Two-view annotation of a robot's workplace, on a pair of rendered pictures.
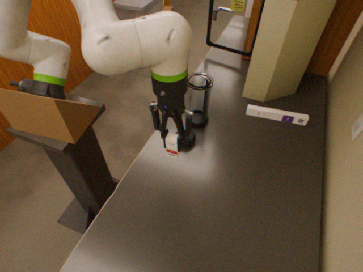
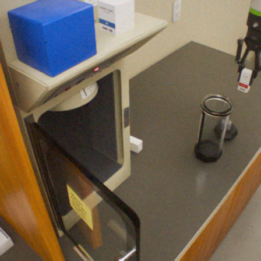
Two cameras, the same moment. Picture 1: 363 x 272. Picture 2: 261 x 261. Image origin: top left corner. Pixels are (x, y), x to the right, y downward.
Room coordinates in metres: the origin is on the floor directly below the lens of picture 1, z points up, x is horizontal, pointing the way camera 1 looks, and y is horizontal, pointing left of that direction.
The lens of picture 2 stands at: (1.66, -0.10, 1.77)
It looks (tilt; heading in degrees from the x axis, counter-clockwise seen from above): 41 degrees down; 198
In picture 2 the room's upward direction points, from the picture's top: 1 degrees counter-clockwise
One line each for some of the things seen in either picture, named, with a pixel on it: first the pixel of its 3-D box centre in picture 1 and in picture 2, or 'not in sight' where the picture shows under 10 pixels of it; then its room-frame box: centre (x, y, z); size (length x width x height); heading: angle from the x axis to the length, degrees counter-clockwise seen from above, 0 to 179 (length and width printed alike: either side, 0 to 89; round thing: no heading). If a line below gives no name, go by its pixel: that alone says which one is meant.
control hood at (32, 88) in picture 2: not in sight; (97, 62); (1.15, -0.33, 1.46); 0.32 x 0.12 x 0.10; 157
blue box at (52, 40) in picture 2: not in sight; (53, 33); (1.23, -0.37, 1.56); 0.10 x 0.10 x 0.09; 67
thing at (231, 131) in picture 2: (184, 135); (226, 128); (0.68, -0.03, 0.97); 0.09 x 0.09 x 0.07
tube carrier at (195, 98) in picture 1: (198, 100); (212, 129); (0.80, -0.08, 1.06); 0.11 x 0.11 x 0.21
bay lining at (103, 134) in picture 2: not in sight; (59, 127); (1.08, -0.50, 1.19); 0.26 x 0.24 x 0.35; 157
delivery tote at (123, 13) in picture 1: (140, 10); not in sight; (3.31, 0.49, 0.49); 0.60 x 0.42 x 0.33; 157
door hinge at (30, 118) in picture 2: not in sight; (48, 182); (1.26, -0.44, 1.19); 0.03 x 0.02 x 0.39; 157
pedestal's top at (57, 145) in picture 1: (58, 119); not in sight; (0.84, 0.58, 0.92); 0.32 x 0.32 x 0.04; 68
